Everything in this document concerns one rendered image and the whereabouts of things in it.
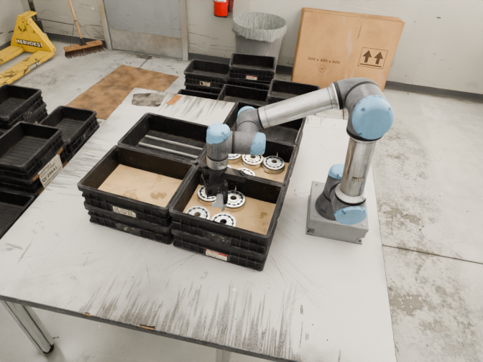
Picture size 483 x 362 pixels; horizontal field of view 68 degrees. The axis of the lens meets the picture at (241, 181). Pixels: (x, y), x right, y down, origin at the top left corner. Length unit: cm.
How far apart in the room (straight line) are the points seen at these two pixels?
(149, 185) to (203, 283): 50
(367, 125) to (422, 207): 206
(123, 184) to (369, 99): 108
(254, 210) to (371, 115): 66
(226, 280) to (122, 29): 397
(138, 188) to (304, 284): 82
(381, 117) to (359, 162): 19
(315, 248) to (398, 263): 113
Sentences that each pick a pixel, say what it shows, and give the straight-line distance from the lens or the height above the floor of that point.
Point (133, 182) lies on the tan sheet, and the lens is 168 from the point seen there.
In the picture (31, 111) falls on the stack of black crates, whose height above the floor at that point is 50.
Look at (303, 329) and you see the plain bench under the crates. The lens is 141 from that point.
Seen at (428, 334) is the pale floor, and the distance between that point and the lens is 245.
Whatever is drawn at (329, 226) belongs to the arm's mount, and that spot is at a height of 78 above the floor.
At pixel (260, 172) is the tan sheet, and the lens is 171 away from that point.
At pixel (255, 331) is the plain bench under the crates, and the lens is 138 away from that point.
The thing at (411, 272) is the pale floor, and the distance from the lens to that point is 265.
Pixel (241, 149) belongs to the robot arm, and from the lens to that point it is 116.
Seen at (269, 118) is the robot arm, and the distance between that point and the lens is 125.
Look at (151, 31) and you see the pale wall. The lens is 480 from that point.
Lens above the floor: 194
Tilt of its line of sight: 42 degrees down
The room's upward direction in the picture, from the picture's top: 5 degrees clockwise
